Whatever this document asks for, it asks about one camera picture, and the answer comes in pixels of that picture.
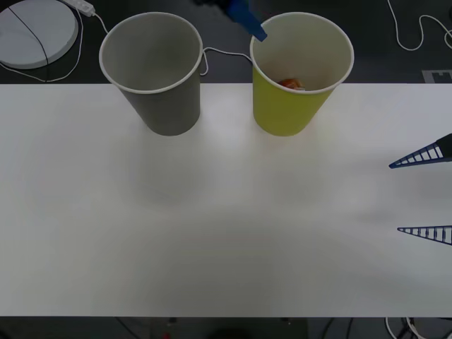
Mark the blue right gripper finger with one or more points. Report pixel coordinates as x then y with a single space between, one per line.
447 234
445 146

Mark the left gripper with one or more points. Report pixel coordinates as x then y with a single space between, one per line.
212 1

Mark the red drink can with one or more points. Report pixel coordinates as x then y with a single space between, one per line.
289 83

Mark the yellow-green plastic bin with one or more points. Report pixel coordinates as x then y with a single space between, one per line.
282 109

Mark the grey plastic bin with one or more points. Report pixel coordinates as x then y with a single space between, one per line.
169 106

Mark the white power strip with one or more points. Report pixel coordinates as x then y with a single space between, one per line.
83 6

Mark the round pale grey disc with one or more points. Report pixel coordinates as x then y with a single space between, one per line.
21 39

